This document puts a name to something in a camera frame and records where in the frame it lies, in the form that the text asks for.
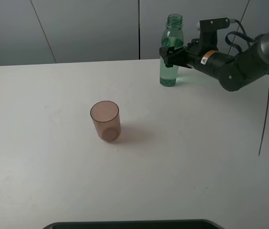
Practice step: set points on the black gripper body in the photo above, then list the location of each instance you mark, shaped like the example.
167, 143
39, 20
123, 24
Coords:
208, 60

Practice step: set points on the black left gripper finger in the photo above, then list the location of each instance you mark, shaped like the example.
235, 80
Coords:
177, 59

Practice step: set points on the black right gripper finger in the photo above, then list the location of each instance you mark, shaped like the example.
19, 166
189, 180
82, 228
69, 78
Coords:
171, 52

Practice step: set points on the green transparent water bottle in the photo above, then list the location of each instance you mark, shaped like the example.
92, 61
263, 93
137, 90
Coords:
172, 37

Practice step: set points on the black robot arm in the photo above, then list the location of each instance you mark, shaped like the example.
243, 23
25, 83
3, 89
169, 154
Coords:
232, 72

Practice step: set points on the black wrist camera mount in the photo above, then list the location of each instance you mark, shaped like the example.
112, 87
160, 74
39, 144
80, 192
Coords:
208, 33

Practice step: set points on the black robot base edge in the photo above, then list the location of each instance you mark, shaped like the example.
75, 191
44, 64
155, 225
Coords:
143, 224

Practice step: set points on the pink translucent plastic cup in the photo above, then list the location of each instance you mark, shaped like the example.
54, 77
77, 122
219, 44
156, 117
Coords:
106, 120

